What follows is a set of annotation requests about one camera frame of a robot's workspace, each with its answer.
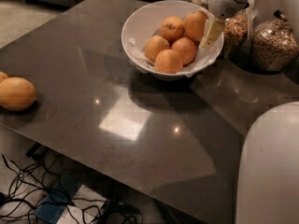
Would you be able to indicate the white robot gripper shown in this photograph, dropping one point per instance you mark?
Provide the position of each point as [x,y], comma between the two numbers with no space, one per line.
[221,4]

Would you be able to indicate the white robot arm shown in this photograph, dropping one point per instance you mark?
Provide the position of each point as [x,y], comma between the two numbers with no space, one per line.
[268,176]

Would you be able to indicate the white paper bowl liner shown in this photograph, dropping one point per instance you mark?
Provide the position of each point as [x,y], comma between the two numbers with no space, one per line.
[137,31]

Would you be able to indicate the white ceramic bowl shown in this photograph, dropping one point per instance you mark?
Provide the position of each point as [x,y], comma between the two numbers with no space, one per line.
[164,9]

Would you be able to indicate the glass jar of nuts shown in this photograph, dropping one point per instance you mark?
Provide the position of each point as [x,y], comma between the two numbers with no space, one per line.
[237,31]

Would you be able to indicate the glass jar of cereal rings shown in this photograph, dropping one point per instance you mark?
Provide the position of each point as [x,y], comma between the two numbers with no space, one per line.
[273,46]

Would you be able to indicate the large orange on table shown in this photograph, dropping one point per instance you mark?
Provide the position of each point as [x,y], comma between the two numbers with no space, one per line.
[17,94]

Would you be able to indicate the blue box on floor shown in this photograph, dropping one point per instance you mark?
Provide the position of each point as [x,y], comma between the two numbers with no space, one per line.
[59,197]

